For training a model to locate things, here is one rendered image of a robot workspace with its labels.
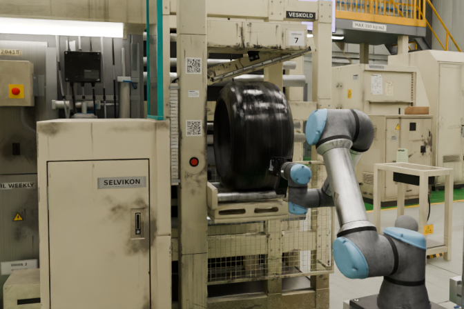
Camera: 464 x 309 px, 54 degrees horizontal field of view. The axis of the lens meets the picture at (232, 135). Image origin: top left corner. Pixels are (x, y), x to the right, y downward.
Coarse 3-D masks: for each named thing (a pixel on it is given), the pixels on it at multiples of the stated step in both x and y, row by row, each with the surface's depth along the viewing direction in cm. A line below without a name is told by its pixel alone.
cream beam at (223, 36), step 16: (208, 32) 238; (224, 32) 240; (240, 32) 243; (256, 32) 245; (272, 32) 247; (288, 32) 249; (304, 32) 251; (224, 48) 246; (240, 48) 247; (256, 48) 246; (272, 48) 248; (288, 48) 250; (304, 48) 252
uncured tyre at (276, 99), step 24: (240, 96) 207; (264, 96) 209; (216, 120) 242; (240, 120) 201; (264, 120) 202; (288, 120) 205; (216, 144) 244; (240, 144) 200; (264, 144) 201; (288, 144) 204; (216, 168) 239; (240, 168) 204; (264, 168) 205
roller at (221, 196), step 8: (224, 192) 211; (232, 192) 212; (240, 192) 212; (248, 192) 213; (256, 192) 214; (264, 192) 215; (272, 192) 216; (224, 200) 211; (232, 200) 212; (240, 200) 213
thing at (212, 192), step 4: (208, 184) 217; (208, 188) 213; (212, 188) 205; (216, 188) 206; (208, 192) 213; (212, 192) 205; (216, 192) 205; (208, 196) 213; (212, 196) 205; (216, 196) 205; (208, 200) 213; (212, 200) 205; (216, 200) 205; (208, 204) 213; (212, 204) 205; (216, 204) 205; (212, 208) 205; (216, 208) 206
